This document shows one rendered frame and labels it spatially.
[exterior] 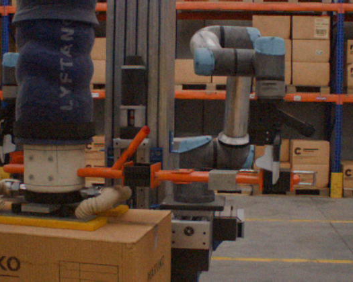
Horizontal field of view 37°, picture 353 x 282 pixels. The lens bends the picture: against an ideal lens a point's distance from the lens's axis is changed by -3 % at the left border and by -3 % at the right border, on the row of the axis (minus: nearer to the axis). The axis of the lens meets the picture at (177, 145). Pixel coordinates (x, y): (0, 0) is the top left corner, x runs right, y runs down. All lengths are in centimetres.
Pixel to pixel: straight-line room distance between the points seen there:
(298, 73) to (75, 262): 754
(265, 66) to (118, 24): 97
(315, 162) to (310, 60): 160
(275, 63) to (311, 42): 736
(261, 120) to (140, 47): 91
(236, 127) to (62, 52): 75
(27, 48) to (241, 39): 72
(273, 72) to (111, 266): 60
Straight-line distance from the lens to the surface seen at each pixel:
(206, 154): 196
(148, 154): 209
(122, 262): 128
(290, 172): 135
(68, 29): 144
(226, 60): 144
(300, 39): 871
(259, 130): 136
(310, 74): 867
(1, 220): 147
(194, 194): 196
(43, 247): 135
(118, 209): 155
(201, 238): 186
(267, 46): 136
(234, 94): 189
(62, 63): 142
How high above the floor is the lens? 138
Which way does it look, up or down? 4 degrees down
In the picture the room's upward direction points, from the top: 1 degrees clockwise
